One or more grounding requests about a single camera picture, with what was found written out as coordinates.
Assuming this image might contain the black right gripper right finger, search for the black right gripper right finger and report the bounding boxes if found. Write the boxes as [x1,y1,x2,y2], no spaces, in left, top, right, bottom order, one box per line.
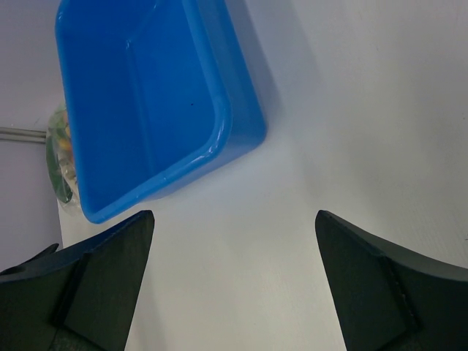
[315,211,467,350]

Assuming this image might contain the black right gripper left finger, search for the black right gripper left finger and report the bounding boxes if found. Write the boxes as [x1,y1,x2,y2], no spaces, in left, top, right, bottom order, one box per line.
[1,210,154,350]

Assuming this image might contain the clear zip top bag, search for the clear zip top bag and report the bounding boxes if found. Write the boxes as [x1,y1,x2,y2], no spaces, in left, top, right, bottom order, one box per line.
[45,104,81,215]

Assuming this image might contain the blue plastic bin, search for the blue plastic bin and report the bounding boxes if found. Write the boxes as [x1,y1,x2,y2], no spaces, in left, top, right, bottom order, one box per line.
[56,1,267,224]

